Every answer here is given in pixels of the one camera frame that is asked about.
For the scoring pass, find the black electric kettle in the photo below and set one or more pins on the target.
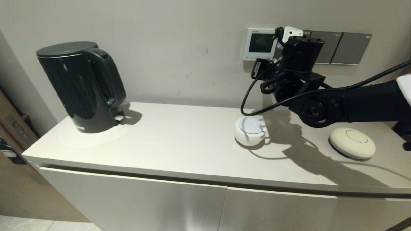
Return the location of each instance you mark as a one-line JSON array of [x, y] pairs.
[[78, 86]]

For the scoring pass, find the cream round disc device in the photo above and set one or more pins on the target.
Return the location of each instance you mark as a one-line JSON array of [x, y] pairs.
[[351, 142]]

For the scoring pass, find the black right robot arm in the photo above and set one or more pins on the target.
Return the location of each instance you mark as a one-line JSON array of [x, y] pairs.
[[369, 102]]

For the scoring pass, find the dark blue door tag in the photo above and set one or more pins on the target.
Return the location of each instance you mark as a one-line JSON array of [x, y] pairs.
[[9, 155]]

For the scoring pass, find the wall thermostat with blue screen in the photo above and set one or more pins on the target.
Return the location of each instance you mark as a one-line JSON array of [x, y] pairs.
[[261, 43]]

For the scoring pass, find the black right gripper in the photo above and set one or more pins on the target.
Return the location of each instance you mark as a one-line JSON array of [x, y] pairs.
[[303, 54]]

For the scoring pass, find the grey single switch panel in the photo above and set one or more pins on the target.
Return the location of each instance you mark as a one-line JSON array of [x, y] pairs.
[[351, 49], [330, 46]]

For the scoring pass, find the white sideboard cabinet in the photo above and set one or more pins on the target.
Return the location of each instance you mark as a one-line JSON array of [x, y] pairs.
[[160, 144]]

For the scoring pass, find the metal door lock plate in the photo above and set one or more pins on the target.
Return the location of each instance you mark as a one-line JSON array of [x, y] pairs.
[[17, 128]]

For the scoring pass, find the light wooden furniture panel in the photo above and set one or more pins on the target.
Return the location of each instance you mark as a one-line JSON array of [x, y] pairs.
[[25, 192]]

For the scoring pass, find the small white round speaker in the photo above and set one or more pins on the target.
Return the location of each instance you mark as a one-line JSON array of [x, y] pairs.
[[249, 134]]

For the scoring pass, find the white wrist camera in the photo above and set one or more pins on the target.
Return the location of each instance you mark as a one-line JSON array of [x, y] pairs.
[[293, 32]]

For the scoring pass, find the wide white cabinet door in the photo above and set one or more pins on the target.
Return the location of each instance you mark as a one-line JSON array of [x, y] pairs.
[[135, 202]]

